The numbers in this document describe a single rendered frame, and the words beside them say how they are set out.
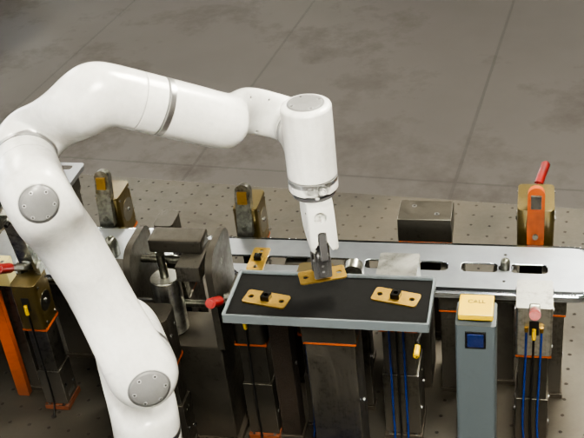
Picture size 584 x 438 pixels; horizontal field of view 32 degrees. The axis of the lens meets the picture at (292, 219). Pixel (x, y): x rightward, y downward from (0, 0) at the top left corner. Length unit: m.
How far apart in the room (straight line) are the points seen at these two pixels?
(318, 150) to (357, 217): 1.28
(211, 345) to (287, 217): 0.92
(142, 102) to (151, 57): 4.43
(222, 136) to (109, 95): 0.19
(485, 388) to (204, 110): 0.73
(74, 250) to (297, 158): 0.38
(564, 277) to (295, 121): 0.77
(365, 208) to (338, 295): 1.12
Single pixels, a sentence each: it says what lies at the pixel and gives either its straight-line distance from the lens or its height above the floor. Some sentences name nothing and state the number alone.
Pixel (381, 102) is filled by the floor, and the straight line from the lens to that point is 5.11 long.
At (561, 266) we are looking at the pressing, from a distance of 2.20.
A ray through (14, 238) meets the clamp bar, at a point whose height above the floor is 1.15.
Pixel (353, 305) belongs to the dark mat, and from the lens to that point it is 1.84.
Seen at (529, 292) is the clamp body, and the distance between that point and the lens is 2.03.
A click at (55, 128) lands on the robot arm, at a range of 1.56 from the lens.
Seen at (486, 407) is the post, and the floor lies 0.95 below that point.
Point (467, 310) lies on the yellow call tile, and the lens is 1.81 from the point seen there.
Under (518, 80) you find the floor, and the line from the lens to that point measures 5.28.
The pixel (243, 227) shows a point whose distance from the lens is 2.36.
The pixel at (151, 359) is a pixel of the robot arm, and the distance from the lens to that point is 1.69.
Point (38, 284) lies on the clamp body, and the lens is 2.26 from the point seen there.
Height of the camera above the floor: 2.28
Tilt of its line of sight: 32 degrees down
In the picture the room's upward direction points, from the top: 7 degrees counter-clockwise
